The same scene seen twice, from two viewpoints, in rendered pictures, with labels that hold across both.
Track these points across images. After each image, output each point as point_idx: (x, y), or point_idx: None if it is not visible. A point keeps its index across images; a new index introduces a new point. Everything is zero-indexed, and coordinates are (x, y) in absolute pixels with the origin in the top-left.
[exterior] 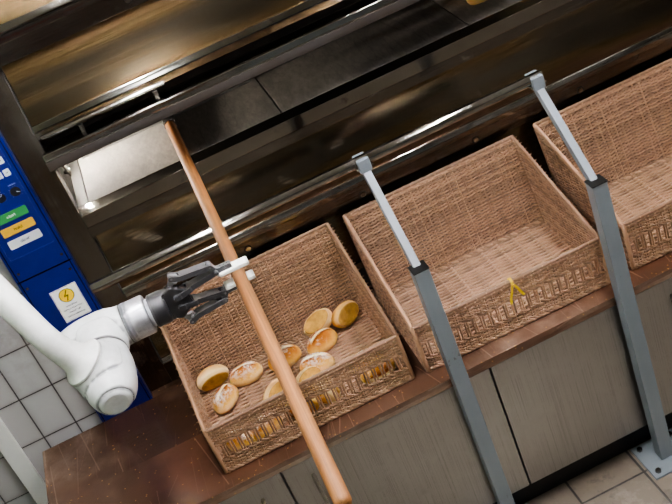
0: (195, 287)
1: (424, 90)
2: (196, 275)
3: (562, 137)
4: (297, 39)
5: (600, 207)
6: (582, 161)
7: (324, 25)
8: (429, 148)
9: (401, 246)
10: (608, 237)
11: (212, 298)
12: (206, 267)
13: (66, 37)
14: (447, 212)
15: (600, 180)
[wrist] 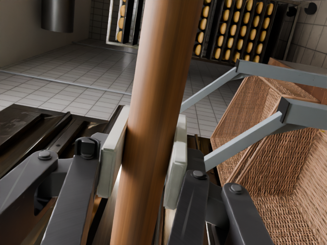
0: (70, 240)
1: (169, 231)
2: (12, 201)
3: (206, 92)
4: (35, 242)
5: (256, 63)
6: (222, 76)
7: (47, 221)
8: (212, 233)
9: (256, 134)
10: (282, 68)
11: (198, 217)
12: (27, 161)
13: None
14: (274, 243)
15: (236, 62)
